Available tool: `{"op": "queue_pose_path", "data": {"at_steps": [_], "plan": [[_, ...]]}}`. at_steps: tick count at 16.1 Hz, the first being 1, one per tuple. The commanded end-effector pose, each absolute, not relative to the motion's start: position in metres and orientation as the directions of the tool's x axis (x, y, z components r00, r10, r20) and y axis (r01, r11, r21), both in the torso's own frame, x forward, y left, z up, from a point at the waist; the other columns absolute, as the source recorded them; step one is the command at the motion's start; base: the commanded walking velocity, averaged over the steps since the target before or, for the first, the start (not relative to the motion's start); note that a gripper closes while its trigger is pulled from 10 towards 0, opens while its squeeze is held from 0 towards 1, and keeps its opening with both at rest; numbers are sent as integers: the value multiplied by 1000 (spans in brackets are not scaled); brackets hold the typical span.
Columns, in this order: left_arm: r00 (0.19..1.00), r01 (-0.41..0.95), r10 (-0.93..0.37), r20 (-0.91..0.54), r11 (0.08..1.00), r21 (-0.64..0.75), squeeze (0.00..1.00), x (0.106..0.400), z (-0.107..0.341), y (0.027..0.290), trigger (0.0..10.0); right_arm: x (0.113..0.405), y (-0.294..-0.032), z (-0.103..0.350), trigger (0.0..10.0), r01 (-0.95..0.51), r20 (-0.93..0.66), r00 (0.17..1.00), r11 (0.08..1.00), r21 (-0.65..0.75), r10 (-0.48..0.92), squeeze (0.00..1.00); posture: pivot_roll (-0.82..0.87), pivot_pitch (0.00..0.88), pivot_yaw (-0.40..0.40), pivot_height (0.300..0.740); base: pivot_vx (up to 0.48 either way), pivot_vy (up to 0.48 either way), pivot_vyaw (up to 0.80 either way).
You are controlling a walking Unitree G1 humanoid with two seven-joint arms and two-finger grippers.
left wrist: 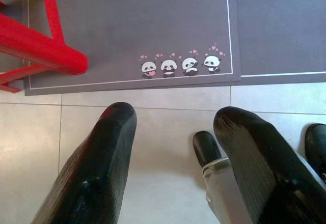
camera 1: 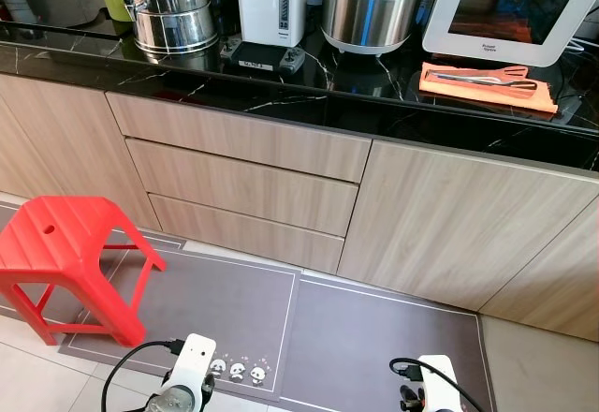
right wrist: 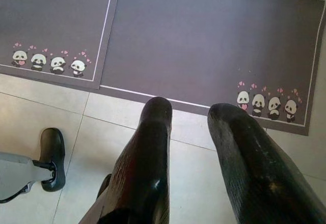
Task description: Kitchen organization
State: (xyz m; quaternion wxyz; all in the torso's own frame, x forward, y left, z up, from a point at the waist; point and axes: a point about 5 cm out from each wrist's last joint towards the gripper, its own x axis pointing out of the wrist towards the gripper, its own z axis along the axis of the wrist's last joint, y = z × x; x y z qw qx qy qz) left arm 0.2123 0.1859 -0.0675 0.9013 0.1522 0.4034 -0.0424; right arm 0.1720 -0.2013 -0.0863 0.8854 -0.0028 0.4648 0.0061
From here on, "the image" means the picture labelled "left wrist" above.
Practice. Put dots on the black robot right foot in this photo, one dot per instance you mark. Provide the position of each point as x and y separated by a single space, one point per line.
317 145

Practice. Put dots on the red stool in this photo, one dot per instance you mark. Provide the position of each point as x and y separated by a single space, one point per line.
38 45

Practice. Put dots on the black silver robot left leg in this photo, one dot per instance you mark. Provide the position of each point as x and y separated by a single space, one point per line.
207 147

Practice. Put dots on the plain grey floor mat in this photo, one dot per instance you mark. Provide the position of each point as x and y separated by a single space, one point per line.
280 30

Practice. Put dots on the grey panda print floor mat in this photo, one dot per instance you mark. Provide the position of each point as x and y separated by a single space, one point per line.
140 25

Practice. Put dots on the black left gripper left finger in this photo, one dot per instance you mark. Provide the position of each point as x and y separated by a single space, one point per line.
96 170

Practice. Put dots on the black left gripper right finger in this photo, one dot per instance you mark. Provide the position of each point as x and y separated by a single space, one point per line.
267 178

